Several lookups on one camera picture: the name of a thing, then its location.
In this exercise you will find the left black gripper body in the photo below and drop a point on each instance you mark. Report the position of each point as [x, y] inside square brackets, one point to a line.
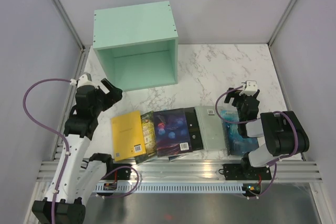
[103, 101]

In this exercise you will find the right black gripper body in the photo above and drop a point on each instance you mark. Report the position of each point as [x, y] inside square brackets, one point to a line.
[237, 102]

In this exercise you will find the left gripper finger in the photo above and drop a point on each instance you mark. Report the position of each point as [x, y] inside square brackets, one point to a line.
[107, 85]
[116, 94]

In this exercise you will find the green forest cover book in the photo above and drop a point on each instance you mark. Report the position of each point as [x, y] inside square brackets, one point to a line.
[149, 139]

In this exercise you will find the yellow book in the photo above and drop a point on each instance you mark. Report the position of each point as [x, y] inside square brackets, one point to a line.
[127, 136]

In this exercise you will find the dark purple galaxy book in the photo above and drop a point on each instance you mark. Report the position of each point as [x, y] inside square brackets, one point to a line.
[171, 133]

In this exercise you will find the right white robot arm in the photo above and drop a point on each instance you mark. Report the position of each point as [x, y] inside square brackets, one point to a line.
[260, 139]

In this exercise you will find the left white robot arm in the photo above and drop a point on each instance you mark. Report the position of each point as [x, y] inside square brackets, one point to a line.
[66, 198]

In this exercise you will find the grey green notebook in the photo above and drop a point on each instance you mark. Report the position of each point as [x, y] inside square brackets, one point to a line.
[211, 128]

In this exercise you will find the blue ocean cover book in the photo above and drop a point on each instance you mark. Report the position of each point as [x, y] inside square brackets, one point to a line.
[236, 144]

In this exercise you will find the black file folder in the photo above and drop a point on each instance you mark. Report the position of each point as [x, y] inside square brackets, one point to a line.
[193, 129]

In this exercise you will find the mint green open cabinet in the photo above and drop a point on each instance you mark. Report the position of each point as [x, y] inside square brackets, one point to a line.
[137, 45]

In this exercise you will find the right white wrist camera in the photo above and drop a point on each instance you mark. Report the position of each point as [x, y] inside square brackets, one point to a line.
[249, 88]

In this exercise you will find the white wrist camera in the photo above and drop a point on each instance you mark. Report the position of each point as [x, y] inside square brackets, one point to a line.
[84, 79]
[249, 88]

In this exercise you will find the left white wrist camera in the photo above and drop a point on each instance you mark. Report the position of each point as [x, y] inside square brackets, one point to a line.
[84, 79]

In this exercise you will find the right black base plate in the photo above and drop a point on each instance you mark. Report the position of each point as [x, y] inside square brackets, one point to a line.
[237, 172]

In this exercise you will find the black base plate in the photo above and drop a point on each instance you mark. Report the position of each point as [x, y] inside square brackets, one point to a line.
[121, 174]
[237, 172]

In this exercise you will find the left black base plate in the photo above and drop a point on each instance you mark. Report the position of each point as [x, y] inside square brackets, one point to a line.
[121, 174]

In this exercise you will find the aluminium rail beam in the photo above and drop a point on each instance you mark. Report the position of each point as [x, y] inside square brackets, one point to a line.
[160, 170]

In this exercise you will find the white slotted cable duct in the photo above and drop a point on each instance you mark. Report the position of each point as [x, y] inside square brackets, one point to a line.
[177, 188]

